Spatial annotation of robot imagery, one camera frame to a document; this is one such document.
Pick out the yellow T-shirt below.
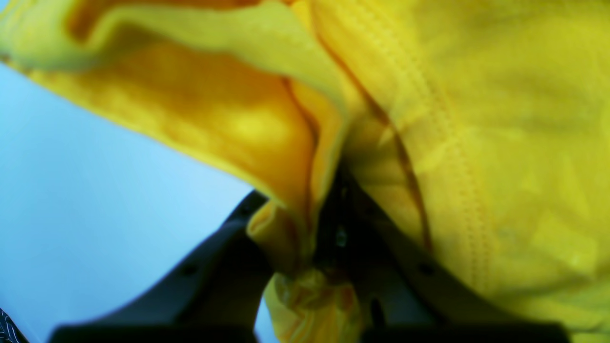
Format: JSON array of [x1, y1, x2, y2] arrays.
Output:
[[1, 0, 609, 343]]

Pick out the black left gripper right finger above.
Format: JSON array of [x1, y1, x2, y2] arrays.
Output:
[[312, 166, 570, 343]]

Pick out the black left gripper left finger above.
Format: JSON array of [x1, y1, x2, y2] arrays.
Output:
[[51, 191, 273, 343]]

